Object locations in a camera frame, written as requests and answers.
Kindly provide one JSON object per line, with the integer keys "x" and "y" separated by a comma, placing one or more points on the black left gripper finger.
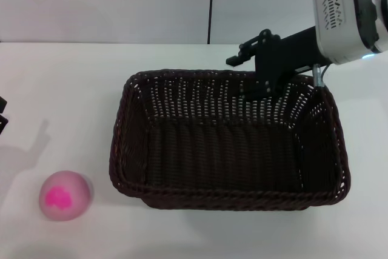
{"x": 3, "y": 125}
{"x": 2, "y": 104}

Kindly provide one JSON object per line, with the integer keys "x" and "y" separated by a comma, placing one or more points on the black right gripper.
{"x": 285, "y": 55}

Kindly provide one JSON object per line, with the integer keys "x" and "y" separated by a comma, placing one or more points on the dark woven rectangular basket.
{"x": 224, "y": 156}

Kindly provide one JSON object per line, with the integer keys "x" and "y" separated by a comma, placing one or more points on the pink round ball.
{"x": 64, "y": 196}

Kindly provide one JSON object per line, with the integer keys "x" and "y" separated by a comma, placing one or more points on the black vertical wall strip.
{"x": 210, "y": 4}

